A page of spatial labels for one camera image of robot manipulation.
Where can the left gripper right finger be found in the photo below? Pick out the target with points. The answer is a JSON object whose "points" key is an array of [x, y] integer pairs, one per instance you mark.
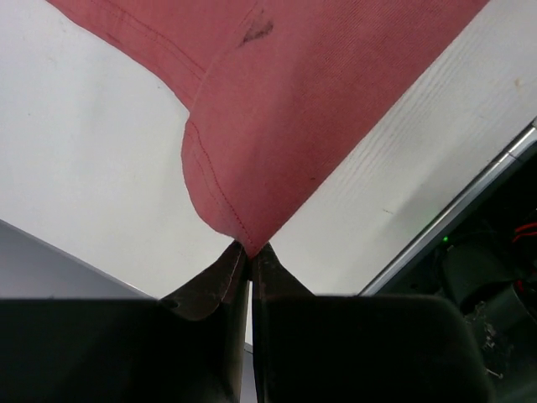
{"points": [[309, 348]]}

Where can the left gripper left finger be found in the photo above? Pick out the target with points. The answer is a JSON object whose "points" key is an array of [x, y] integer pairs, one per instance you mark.
{"points": [[185, 347]]}

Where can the red t shirt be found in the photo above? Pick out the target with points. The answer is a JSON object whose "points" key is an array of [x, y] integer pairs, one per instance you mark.
{"points": [[278, 92]]}

